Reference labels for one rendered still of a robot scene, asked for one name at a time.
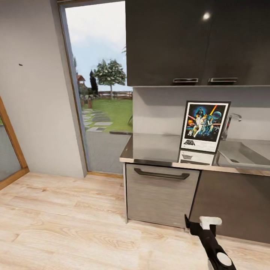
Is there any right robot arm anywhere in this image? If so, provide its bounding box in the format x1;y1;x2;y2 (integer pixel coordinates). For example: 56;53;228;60
184;214;237;270

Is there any poster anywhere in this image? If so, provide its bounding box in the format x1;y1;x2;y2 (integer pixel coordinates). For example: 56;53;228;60
179;100;231;153

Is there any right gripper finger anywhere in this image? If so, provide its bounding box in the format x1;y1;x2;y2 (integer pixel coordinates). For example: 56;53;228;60
184;214;190;228

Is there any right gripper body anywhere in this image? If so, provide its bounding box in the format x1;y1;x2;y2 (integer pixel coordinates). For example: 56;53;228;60
190;222;217;245

